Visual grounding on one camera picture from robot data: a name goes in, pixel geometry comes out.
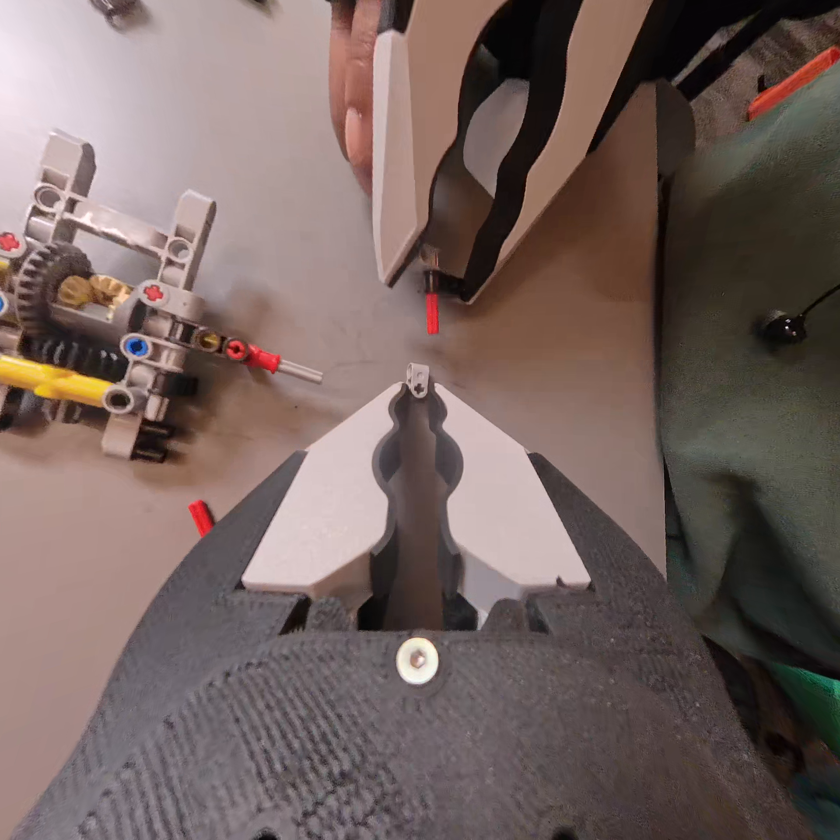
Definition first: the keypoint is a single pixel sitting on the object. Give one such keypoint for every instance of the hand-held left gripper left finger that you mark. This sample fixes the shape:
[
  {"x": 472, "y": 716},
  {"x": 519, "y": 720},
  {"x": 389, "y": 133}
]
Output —
[{"x": 321, "y": 518}]

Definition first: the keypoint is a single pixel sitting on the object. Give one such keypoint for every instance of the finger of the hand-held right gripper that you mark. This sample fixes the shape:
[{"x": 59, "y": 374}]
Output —
[
  {"x": 590, "y": 85},
  {"x": 420, "y": 131}
]

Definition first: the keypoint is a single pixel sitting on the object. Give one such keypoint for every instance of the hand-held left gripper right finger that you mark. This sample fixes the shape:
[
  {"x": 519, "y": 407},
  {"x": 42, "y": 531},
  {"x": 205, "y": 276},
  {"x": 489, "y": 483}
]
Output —
[{"x": 512, "y": 518}]

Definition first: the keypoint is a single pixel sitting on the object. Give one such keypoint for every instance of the red lego axle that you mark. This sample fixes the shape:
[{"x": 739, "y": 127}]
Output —
[
  {"x": 432, "y": 315},
  {"x": 201, "y": 518}
]

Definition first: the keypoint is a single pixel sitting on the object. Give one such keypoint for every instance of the grey lego gearbox assembly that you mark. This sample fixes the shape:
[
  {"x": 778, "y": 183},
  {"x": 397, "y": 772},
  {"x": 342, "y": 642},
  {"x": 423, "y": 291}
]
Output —
[{"x": 111, "y": 308}]

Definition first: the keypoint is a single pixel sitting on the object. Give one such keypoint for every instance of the person's right hand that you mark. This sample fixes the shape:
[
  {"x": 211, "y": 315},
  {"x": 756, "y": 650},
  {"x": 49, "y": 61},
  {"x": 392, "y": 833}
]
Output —
[{"x": 351, "y": 98}]

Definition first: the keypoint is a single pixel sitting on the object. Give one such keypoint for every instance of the person's green hoodie torso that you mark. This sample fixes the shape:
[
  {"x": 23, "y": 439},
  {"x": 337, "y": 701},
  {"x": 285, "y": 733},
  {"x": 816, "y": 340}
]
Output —
[{"x": 754, "y": 426}]

